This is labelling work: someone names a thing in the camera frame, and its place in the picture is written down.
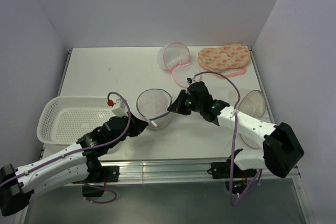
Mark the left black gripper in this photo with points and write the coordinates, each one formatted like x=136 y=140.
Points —
x=137 y=126

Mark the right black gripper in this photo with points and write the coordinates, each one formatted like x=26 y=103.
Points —
x=178 y=106

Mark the grey trimmed mesh laundry bag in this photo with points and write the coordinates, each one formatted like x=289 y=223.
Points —
x=155 y=108

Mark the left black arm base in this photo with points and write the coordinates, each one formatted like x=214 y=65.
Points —
x=93 y=189

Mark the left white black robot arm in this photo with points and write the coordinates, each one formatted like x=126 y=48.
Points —
x=76 y=163

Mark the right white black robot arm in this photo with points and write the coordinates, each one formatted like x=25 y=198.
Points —
x=278 y=149

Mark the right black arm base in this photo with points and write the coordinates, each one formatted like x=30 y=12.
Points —
x=221 y=170

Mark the pink trimmed mesh laundry bag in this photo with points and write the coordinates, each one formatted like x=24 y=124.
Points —
x=175 y=59

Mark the peach patterned laundry bag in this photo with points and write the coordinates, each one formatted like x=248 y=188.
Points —
x=228 y=57

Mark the clear mesh laundry bag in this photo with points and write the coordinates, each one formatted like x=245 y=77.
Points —
x=252 y=103

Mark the white plastic basket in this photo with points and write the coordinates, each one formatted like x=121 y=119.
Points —
x=66 y=119

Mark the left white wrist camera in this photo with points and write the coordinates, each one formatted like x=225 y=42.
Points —
x=117 y=107

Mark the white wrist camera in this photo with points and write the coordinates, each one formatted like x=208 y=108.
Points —
x=117 y=107
x=191 y=80

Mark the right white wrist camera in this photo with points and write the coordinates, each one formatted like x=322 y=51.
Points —
x=191 y=80

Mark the aluminium mounting rail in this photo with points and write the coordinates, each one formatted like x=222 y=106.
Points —
x=164 y=171

